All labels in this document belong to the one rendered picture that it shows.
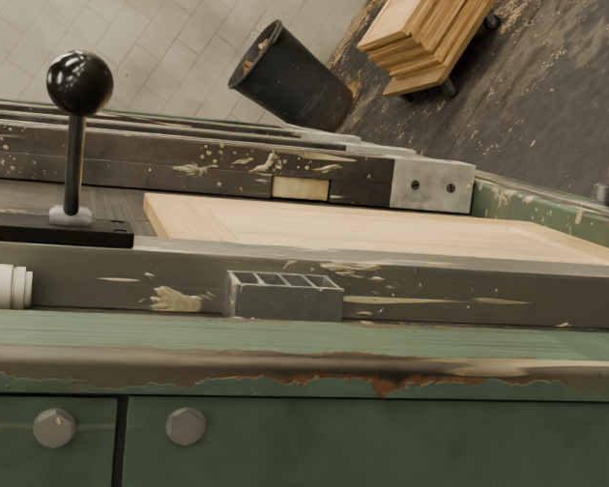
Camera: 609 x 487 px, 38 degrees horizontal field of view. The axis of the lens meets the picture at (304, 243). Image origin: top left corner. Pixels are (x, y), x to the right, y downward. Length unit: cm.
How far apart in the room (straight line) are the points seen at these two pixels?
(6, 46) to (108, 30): 67
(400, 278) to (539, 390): 25
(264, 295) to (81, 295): 12
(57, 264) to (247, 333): 23
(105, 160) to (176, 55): 514
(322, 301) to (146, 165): 66
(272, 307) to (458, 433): 21
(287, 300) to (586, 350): 21
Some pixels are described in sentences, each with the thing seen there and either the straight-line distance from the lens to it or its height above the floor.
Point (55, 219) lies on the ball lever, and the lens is 58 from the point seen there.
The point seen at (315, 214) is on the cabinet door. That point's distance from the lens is 99.
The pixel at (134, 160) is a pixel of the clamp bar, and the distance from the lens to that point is 118.
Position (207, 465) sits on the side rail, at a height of 133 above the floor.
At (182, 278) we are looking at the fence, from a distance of 58.
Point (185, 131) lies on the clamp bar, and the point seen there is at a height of 126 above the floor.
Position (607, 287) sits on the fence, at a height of 105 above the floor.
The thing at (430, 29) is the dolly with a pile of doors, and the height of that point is 29.
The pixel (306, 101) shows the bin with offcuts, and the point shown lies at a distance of 536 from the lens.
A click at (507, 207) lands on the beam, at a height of 89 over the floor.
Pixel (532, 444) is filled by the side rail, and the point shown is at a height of 121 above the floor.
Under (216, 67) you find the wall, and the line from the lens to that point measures 636.
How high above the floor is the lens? 145
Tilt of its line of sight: 18 degrees down
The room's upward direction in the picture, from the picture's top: 54 degrees counter-clockwise
